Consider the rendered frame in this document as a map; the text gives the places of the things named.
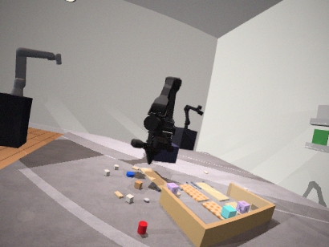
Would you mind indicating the tan open wooden tray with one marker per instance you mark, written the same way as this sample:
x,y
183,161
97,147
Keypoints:
x,y
212,211

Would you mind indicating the red cylinder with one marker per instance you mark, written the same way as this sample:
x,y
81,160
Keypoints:
x,y
142,227

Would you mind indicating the orange-brown cube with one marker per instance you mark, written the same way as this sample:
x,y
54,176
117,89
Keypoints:
x,y
138,184

